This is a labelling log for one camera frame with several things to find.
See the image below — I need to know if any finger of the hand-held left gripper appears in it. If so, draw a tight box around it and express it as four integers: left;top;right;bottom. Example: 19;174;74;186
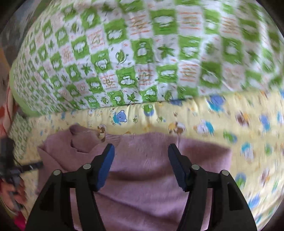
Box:
20;162;44;172

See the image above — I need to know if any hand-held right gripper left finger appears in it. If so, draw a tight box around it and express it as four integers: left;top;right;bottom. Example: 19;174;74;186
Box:
25;143;115;231

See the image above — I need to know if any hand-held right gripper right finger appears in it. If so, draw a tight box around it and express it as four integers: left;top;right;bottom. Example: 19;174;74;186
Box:
168;143;258;231

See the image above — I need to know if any purple knitted sweater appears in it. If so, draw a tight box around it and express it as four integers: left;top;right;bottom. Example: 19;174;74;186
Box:
37;124;232;231

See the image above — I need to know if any green checked pillow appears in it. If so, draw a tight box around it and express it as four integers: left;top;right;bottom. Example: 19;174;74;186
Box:
9;115;34;160

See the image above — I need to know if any red and white blanket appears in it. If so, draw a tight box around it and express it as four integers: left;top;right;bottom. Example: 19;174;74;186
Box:
0;84;16;138

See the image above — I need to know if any yellow bear print blanket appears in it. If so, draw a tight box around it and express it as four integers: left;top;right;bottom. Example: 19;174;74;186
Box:
13;89;284;227

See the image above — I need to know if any green checkered pillow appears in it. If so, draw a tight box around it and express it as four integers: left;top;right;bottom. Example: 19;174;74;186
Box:
9;0;284;117

